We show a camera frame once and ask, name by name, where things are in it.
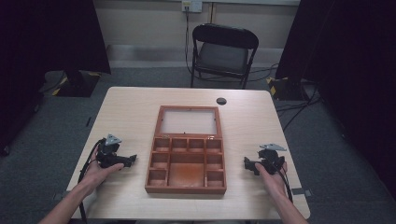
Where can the brown wooden compartment box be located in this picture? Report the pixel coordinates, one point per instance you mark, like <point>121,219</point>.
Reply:
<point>187,150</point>

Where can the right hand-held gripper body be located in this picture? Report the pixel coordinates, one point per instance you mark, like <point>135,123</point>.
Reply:
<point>270,157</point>

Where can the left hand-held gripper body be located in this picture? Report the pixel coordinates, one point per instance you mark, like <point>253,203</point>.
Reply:
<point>109,152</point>

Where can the person's right hand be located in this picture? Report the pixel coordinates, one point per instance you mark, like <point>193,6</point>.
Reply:
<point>272,180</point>

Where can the person's left hand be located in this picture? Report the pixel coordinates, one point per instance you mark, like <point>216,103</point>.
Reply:
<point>99,170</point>

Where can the black folding chair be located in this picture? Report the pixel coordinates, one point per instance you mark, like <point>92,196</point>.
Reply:
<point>223,53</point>

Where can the black yellow stand base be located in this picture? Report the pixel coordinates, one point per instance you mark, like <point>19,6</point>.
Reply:
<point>285,88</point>

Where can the dark curtain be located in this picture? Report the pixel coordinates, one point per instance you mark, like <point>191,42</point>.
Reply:
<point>348,77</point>
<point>46,62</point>

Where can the white wall socket box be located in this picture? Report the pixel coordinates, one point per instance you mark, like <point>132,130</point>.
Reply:
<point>192,6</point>

